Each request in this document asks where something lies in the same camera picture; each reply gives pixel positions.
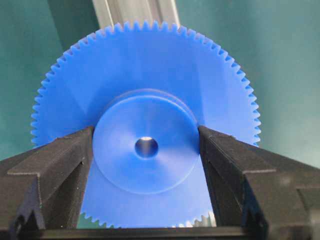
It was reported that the large blue plastic gear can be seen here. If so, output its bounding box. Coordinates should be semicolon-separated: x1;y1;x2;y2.
31;23;260;227

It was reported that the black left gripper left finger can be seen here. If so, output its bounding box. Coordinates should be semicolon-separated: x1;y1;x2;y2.
0;127;94;232

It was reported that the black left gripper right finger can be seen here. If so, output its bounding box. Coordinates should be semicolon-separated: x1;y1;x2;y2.
198;126;320;232

